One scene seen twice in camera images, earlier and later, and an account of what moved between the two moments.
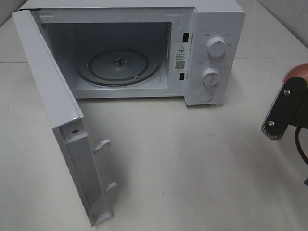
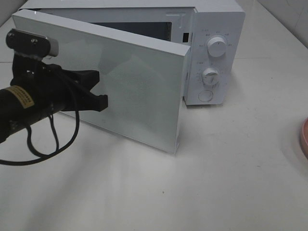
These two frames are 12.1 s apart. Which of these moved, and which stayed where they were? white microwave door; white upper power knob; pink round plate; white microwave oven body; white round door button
Moved: white microwave door; pink round plate
Stayed: white round door button; white upper power knob; white microwave oven body
